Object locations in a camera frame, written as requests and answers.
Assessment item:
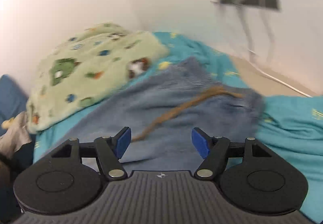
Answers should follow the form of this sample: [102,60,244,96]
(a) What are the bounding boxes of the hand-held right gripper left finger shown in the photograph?
[50,127,132,181]

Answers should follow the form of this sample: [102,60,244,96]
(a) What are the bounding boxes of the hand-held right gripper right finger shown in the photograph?
[191,127,273,180]

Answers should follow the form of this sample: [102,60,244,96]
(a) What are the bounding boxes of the blue denim jeans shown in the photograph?
[58,56,265,172]

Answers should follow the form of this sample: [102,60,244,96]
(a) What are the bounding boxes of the brown braided belt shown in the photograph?
[131,85,246,142]

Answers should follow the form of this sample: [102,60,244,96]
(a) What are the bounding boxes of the green printed fleece blanket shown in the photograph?
[25,22,170,134]

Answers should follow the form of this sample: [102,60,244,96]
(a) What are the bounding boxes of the teal bed sheet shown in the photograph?
[33,31,323,224]

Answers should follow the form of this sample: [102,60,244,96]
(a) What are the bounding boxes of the bare mattress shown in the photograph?
[226,55,312,98]

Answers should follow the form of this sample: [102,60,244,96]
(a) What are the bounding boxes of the beige cloth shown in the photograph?
[0,110,34,159]

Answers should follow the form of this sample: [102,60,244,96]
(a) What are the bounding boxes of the blue covered sofa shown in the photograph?
[0,74,30,136]

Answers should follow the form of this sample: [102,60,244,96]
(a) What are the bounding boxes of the white charger cable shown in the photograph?
[235,3,314,98]

